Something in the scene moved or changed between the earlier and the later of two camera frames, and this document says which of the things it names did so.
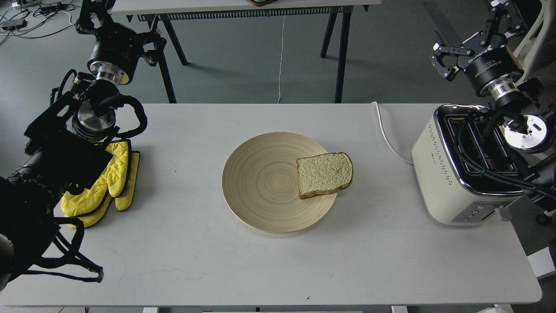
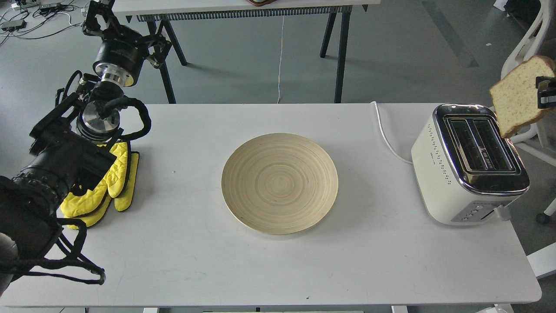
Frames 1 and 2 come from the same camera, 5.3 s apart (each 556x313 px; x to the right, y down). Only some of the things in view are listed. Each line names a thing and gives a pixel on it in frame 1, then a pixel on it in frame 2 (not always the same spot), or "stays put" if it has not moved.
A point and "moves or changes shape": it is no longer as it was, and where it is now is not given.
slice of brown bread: [325, 172] moves or changes shape
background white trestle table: [337, 14] stays put
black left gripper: [116, 53] stays put
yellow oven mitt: [114, 178] stays put
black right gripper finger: [497, 6] to [546, 91]
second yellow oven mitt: [122, 202] stays put
